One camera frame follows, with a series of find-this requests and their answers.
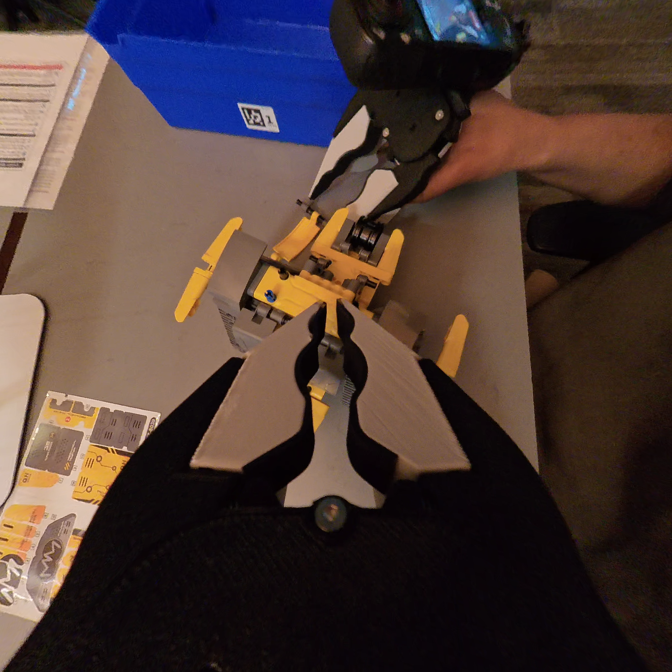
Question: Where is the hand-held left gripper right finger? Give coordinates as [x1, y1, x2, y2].
[335, 299, 471, 497]

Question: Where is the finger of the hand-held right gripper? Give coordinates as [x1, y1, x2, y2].
[359, 152, 444, 221]
[309, 107, 389, 208]

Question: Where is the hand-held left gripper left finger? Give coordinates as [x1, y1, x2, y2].
[189, 302, 327, 502]

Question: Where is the yellow tracked brick vehicle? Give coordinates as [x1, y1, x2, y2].
[174, 206, 469, 435]

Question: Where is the person's right forearm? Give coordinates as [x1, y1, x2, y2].
[546, 113, 672, 209]

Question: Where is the person's right hand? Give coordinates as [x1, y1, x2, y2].
[414, 89, 558, 207]

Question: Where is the blue plastic bin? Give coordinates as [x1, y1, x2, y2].
[86, 0, 359, 149]

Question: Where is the yellow grey sticker sheet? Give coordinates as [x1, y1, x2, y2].
[0, 391, 161, 624]

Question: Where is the dark chair armrest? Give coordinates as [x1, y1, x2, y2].
[526, 199, 672, 261]

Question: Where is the white book stand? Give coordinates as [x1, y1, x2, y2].
[0, 293, 48, 506]

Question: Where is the printed paper sheet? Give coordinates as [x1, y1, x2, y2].
[0, 31, 112, 212]

